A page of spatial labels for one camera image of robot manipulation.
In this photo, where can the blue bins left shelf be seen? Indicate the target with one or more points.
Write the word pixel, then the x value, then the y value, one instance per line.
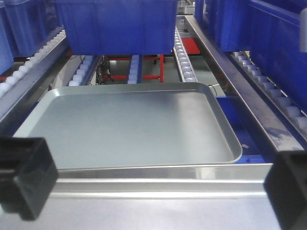
pixel 25 26

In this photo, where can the blue bins right shelf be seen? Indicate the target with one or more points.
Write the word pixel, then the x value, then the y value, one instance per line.
pixel 273 31

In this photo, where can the left steel divider rail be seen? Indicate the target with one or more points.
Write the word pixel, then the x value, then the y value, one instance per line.
pixel 16 104

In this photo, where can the large grey flat tray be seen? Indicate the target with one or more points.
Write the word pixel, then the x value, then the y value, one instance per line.
pixel 133 126

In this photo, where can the white roller track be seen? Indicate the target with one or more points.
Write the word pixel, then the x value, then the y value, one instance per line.
pixel 134 76
pixel 85 71
pixel 185 68

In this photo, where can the right white roller track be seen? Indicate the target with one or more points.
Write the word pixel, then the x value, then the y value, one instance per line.
pixel 185 68

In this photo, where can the centre white roller track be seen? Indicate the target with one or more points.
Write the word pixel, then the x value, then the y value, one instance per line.
pixel 134 76

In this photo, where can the steel divider rail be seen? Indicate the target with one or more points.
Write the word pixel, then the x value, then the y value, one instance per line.
pixel 265 122
pixel 16 104

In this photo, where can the ribbed silver metal tray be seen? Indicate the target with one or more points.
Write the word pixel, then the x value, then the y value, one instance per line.
pixel 212 197

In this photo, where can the blue bins shelf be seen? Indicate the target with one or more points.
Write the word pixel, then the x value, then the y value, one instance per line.
pixel 25 26
pixel 273 31

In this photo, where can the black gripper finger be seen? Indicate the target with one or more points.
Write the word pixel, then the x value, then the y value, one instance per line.
pixel 286 188
pixel 27 175

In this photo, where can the large blue bin centre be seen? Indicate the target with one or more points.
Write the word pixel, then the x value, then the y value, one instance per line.
pixel 119 27

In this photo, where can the right steel divider rail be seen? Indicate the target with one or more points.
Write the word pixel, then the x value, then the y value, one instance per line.
pixel 265 122

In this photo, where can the far left roller track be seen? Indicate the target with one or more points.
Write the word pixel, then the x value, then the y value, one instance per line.
pixel 31 62

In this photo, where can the left white roller track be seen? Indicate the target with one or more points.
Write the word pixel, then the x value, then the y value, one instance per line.
pixel 85 71

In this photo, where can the blue bin lower right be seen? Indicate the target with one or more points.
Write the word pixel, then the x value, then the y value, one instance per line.
pixel 250 152

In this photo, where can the far right roller track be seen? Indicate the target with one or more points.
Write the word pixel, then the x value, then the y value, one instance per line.
pixel 289 111

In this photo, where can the red metal cart frame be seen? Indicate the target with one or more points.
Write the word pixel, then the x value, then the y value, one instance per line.
pixel 156 68

